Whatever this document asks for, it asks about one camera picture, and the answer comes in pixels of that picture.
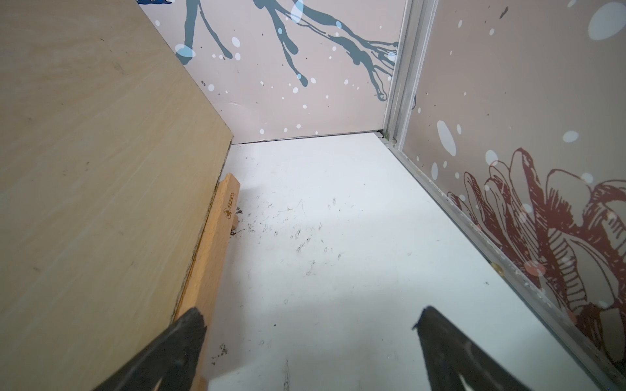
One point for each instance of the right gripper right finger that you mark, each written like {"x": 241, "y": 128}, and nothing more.
{"x": 455, "y": 362}

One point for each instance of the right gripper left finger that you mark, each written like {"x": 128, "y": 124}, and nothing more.
{"x": 169, "y": 362}

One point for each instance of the right wooden easel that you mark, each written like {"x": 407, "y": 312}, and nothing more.
{"x": 206, "y": 268}

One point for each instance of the right plywood board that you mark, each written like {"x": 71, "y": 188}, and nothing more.
{"x": 110, "y": 155}

